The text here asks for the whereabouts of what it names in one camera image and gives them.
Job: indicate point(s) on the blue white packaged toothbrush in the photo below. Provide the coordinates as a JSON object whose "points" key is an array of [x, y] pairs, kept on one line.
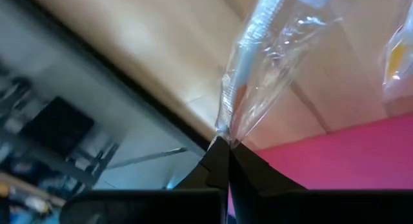
{"points": [[245, 56]]}

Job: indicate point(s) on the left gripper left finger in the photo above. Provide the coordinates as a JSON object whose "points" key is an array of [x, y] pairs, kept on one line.
{"points": [[209, 172]]}

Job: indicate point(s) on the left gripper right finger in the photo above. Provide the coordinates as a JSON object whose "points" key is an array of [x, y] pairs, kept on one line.
{"points": [[248, 175]]}

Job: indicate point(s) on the orange white packaged toothbrush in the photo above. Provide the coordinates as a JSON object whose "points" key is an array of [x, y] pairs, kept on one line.
{"points": [[397, 59]]}

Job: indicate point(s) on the pink plastic bin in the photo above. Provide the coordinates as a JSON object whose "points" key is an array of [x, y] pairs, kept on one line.
{"points": [[338, 159]]}

